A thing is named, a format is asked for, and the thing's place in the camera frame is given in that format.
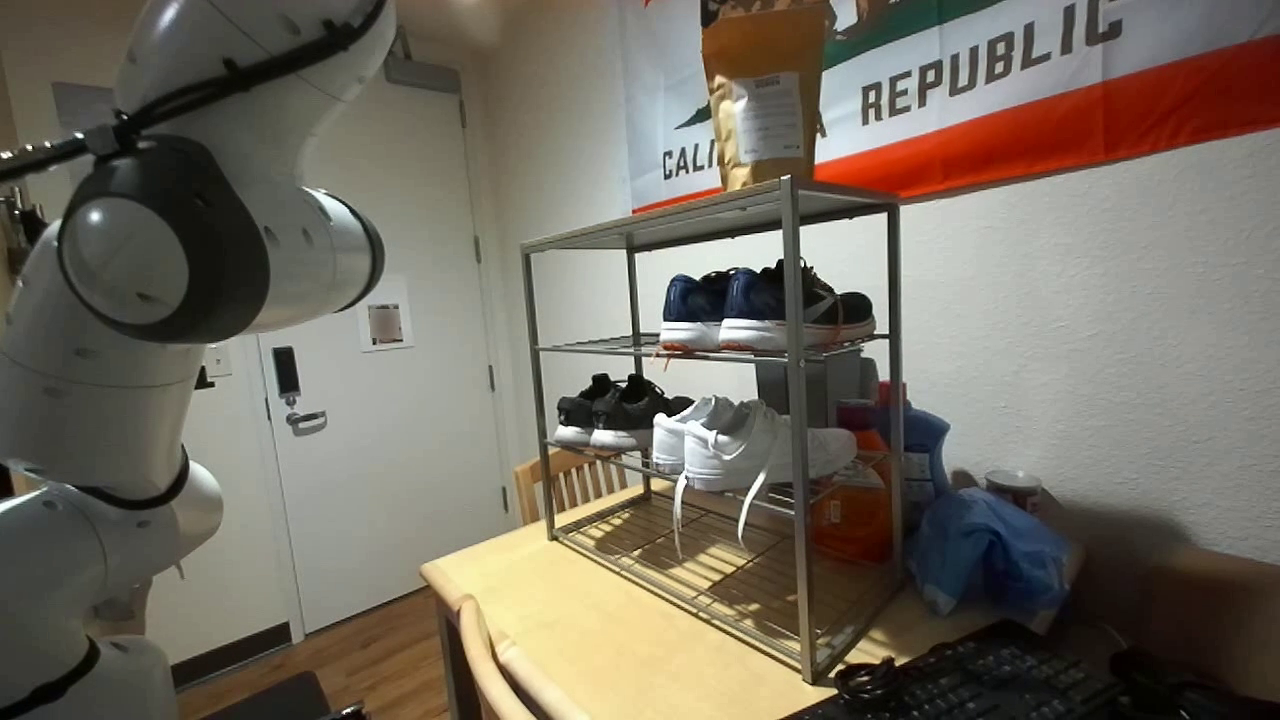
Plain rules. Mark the brown paper bag white label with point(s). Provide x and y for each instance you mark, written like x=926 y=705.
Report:
x=727 y=135

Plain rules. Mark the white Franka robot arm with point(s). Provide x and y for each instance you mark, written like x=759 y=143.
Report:
x=133 y=401

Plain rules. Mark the grey metal shoe rack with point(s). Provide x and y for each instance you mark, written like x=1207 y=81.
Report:
x=797 y=401

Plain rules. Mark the black sneaker white sole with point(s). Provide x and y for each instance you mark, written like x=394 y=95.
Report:
x=581 y=406
x=643 y=401

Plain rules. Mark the blue running shoe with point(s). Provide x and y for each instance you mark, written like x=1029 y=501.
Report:
x=764 y=302
x=686 y=313

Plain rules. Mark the wooden chair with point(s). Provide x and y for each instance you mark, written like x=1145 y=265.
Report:
x=484 y=666
x=575 y=481

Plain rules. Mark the maroon item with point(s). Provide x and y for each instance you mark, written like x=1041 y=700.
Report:
x=888 y=406

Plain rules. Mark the small portrait photo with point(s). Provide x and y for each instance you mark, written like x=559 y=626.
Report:
x=386 y=324

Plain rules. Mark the orange plastic container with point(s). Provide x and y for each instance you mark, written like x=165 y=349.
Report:
x=855 y=513

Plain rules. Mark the white door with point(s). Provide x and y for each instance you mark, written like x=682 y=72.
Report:
x=403 y=507

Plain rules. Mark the silver door lever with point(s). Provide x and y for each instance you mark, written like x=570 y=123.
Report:
x=307 y=420

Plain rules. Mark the black keypad door lock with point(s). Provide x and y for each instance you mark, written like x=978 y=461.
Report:
x=287 y=375

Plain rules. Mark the blue cloth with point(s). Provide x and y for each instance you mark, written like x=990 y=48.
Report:
x=992 y=554

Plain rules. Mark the black computer keyboard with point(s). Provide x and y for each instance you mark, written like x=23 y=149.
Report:
x=1002 y=680

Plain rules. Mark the California Republic flag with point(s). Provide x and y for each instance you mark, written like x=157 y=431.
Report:
x=1065 y=123

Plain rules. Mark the brown box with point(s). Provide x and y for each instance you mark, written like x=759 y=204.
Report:
x=1184 y=600

